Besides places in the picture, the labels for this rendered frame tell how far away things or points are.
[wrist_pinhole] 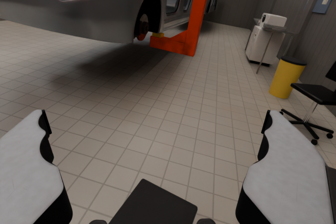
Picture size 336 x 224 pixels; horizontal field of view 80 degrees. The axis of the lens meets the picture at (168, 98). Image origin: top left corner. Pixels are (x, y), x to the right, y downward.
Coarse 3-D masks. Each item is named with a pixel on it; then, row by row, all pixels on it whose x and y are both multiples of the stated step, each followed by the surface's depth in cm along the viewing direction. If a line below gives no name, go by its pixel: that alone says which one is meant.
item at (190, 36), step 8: (200, 0) 257; (192, 8) 263; (200, 8) 260; (192, 16) 267; (200, 16) 264; (192, 24) 271; (200, 24) 274; (152, 32) 293; (160, 32) 301; (184, 32) 280; (192, 32) 276; (152, 40) 297; (160, 40) 293; (168, 40) 290; (176, 40) 288; (184, 40) 285; (192, 40) 280; (160, 48) 298; (168, 48) 295; (176, 48) 291; (184, 48) 288; (192, 48) 285; (192, 56) 290
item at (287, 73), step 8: (288, 56) 340; (280, 64) 327; (288, 64) 315; (296, 64) 310; (304, 64) 310; (280, 72) 328; (288, 72) 319; (296, 72) 316; (272, 80) 347; (280, 80) 330; (288, 80) 324; (296, 80) 326; (272, 88) 345; (280, 88) 334; (288, 88) 330; (280, 96) 339
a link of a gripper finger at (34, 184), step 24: (24, 120) 10; (0, 144) 9; (24, 144) 9; (48, 144) 10; (0, 168) 8; (24, 168) 8; (48, 168) 8; (0, 192) 7; (24, 192) 7; (48, 192) 7; (0, 216) 6; (24, 216) 6; (48, 216) 6
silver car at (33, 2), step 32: (0, 0) 188; (32, 0) 177; (64, 0) 173; (96, 0) 176; (128, 0) 190; (160, 0) 257; (192, 0) 450; (64, 32) 191; (96, 32) 191; (128, 32) 207
